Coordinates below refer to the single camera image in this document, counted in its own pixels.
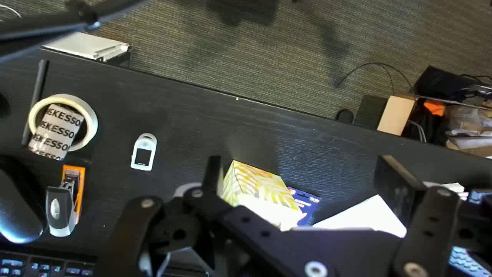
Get black keyboard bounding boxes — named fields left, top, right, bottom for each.
left=0, top=247, right=98, bottom=277

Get striped paper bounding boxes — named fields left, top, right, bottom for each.
left=447, top=244, right=492, bottom=277

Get printed clear tape roll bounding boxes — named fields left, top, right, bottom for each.
left=27, top=103, right=84, bottom=161

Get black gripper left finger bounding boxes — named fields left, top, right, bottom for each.
left=97, top=154, right=227, bottom=277

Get green tissue box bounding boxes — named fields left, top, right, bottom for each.
left=220, top=158, right=304, bottom=232

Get cream masking tape roll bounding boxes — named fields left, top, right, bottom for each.
left=26, top=92, right=100, bottom=154

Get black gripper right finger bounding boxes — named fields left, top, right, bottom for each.
left=375, top=154, right=461, bottom=277

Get black case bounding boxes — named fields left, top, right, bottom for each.
left=413, top=64, right=466, bottom=103

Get small dark card box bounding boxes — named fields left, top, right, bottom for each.
left=286, top=186, right=323, bottom=227

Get black computer mouse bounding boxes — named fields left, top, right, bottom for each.
left=0, top=167, right=44, bottom=244

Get orange utility tool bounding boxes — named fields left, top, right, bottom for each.
left=60, top=163, right=87, bottom=227

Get white paper sheet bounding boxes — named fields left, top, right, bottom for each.
left=310, top=192, right=409, bottom=240

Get black pen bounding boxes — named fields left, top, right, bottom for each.
left=20, top=58, right=50, bottom=147

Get cardboard box with tools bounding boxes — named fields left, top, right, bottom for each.
left=376, top=92, right=492, bottom=160

